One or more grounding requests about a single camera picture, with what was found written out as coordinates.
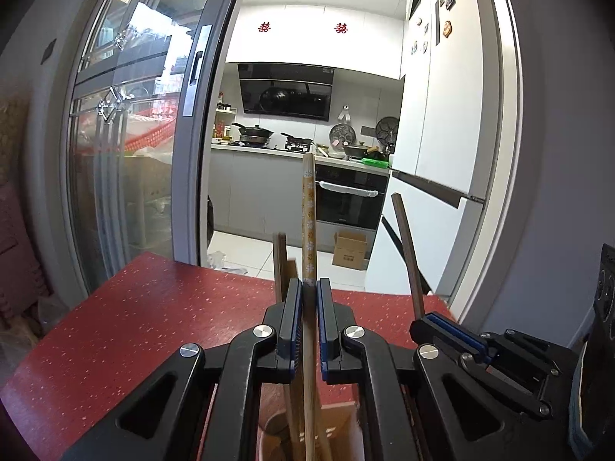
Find grey kitchen base cabinets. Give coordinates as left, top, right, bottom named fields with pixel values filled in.
left=208, top=146, right=390, bottom=251

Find gas stove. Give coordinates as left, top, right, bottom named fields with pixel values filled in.
left=229, top=139, right=314, bottom=154

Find black built-in oven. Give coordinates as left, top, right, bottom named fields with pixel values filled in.
left=314, top=163, right=389, bottom=229

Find translucent plastic container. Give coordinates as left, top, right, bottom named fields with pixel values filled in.
left=256, top=401, right=369, bottom=461

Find cardboard box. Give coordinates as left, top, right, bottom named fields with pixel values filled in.
left=332, top=230, right=369, bottom=271

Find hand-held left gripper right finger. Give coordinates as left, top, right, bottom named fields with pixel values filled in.
left=314, top=277, right=572, bottom=461

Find white refrigerator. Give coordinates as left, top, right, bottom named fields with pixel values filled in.
left=365, top=0, right=511, bottom=298

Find white plastic bag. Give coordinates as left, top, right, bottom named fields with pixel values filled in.
left=206, top=249, right=247, bottom=273

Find stack of pink stools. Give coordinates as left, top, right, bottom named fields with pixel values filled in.
left=0, top=181, right=50, bottom=328

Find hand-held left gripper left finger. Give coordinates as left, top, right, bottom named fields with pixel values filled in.
left=60, top=279, right=304, bottom=461

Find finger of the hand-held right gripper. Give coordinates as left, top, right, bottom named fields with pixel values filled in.
left=409, top=312, right=489, bottom=362
left=432, top=343, right=554, bottom=417

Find white upper cabinets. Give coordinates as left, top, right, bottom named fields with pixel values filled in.
left=225, top=2, right=405, bottom=81

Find red plastic basket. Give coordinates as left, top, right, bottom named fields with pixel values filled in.
left=78, top=112, right=177, bottom=155

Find grey door handle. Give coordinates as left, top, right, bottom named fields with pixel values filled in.
left=182, top=24, right=213, bottom=119

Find black wok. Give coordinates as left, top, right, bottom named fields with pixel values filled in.
left=231, top=122, right=275, bottom=146

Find round metal steamer rack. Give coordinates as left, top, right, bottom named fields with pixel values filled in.
left=329, top=123, right=357, bottom=148

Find clear plastic bag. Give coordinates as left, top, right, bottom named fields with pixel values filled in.
left=0, top=293, right=64, bottom=343

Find round dark steamer rack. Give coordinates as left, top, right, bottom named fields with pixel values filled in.
left=375, top=116, right=401, bottom=148

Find black range hood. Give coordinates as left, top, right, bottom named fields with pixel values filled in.
left=237, top=62, right=335, bottom=122

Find glass sliding door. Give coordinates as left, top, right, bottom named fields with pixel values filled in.
left=62, top=0, right=254, bottom=295

